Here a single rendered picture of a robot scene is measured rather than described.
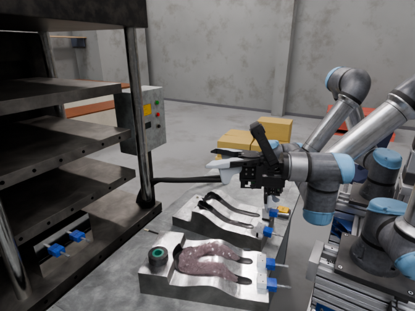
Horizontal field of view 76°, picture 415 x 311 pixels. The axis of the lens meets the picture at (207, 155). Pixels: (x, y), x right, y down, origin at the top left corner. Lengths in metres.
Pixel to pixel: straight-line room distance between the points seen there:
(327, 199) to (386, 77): 6.64
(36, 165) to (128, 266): 0.58
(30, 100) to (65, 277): 0.76
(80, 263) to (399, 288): 1.25
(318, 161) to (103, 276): 1.01
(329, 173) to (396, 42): 6.65
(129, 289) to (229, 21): 7.58
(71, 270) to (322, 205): 1.12
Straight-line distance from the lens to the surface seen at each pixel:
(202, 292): 1.13
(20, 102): 1.22
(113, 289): 1.27
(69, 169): 1.78
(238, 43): 8.04
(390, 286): 1.06
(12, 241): 1.24
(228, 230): 1.35
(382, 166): 1.43
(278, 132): 4.15
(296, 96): 7.55
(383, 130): 0.84
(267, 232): 1.33
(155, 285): 1.16
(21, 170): 1.22
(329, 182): 0.70
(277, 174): 0.68
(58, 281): 1.41
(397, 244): 0.89
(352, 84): 1.24
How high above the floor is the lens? 1.71
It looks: 22 degrees down
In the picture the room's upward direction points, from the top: straight up
